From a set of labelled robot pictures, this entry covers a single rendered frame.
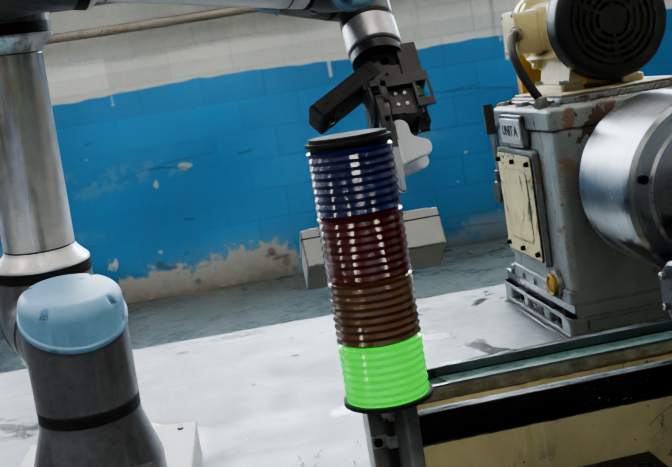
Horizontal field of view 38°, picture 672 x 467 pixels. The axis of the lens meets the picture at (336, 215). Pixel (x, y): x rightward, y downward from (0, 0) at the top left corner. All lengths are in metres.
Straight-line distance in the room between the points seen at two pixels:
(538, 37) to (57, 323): 0.94
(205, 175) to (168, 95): 0.57
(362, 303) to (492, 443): 0.37
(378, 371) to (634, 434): 0.43
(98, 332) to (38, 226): 0.18
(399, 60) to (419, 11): 5.26
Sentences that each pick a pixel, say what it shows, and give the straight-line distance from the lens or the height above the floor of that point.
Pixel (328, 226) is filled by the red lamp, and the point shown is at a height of 1.16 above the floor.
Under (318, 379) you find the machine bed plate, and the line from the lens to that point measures 1.55.
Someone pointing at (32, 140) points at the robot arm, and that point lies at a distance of 1.21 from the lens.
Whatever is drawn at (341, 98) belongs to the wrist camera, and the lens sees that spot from 1.29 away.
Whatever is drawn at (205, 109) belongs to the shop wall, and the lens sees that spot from 6.47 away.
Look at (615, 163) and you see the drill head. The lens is 1.34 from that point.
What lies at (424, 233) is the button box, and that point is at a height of 1.06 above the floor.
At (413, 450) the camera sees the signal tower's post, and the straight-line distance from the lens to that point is 0.71.
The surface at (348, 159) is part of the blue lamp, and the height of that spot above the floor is 1.20.
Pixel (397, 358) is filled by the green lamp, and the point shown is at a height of 1.07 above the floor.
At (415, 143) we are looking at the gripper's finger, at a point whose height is 1.16.
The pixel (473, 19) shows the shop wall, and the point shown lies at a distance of 6.65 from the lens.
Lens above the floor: 1.26
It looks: 8 degrees down
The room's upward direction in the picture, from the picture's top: 9 degrees counter-clockwise
